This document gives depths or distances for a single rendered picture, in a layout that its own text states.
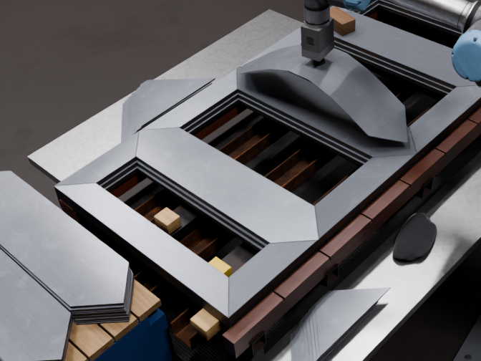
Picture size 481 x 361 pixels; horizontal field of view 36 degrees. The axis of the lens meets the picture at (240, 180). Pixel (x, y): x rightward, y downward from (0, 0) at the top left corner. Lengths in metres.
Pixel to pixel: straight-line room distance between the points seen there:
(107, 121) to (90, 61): 1.81
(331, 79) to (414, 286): 0.65
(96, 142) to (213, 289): 0.88
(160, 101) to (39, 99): 1.69
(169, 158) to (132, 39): 2.37
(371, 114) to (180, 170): 0.59
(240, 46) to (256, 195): 0.97
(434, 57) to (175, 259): 1.19
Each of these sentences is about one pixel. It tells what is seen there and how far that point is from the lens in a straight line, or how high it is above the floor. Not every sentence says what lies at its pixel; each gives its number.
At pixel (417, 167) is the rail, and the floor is 0.83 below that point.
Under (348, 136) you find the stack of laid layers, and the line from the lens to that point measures 2.28.
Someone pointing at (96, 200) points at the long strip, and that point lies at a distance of 2.18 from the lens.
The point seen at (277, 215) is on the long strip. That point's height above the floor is 0.86.
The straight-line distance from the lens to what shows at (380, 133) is 2.20.
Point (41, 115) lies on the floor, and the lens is 4.10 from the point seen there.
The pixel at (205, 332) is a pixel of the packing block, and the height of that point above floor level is 0.81.
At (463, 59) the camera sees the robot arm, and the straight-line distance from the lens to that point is 1.98.
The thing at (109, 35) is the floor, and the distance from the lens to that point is 4.66.
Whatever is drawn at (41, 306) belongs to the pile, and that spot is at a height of 0.85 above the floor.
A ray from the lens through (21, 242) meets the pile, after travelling 2.15.
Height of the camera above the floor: 2.30
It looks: 42 degrees down
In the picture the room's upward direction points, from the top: 7 degrees counter-clockwise
